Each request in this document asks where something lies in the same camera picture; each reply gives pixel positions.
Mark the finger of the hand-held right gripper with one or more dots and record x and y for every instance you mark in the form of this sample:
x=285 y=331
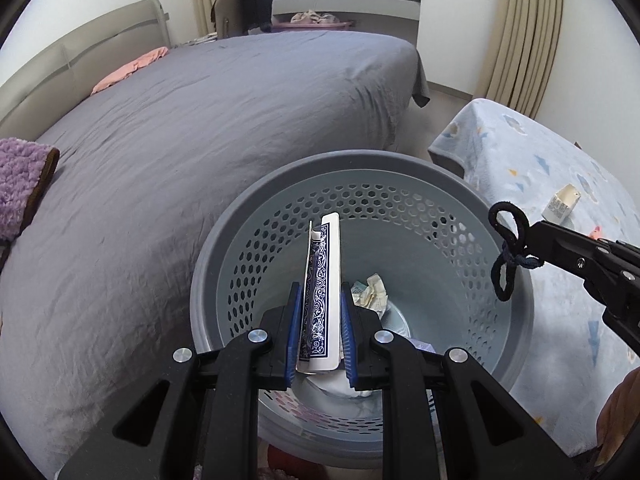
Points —
x=560 y=245

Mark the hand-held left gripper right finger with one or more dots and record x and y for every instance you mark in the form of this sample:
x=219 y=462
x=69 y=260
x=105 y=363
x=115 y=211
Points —
x=350 y=345

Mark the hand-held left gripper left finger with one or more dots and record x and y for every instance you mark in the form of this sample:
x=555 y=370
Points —
x=292 y=340

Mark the paper ball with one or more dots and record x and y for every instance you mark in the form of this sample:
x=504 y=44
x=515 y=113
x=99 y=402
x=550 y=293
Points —
x=372 y=292

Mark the blue patterned playing card box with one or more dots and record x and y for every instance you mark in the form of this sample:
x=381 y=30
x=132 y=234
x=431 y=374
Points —
x=322 y=285

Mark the grey perforated plastic bin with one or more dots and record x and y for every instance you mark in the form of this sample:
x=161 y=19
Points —
x=240 y=240

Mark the red patterned snack packet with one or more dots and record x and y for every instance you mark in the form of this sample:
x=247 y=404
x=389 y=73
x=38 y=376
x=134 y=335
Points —
x=595 y=233

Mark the white milk carton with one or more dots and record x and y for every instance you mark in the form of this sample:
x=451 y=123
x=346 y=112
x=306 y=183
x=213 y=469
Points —
x=560 y=205

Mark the light blue printed blanket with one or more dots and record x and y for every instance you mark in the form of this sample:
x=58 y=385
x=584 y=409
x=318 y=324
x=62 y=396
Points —
x=550 y=310

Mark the purple card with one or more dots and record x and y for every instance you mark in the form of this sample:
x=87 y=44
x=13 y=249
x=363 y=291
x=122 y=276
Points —
x=425 y=345

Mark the red slipper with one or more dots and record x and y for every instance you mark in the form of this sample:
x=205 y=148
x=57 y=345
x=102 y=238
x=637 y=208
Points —
x=290 y=457

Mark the bed with grey sheet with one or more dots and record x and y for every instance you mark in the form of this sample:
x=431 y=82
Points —
x=175 y=135

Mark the grey window sill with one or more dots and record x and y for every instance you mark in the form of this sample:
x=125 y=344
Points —
x=380 y=10

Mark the pink basket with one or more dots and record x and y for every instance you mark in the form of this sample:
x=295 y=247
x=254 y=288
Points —
x=345 y=25

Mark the purple fuzzy blanket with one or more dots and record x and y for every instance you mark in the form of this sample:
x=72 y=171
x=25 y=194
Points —
x=20 y=185

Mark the pink cloth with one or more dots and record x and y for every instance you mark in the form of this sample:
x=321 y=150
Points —
x=130 y=67

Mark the pile of clothes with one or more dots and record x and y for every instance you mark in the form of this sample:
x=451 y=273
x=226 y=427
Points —
x=312 y=17

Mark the tan chair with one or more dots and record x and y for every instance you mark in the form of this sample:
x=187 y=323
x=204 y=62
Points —
x=225 y=15

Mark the black garment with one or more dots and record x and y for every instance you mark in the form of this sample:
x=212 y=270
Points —
x=255 y=2

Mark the beige bed headboard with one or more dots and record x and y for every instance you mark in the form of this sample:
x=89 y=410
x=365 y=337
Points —
x=75 y=55

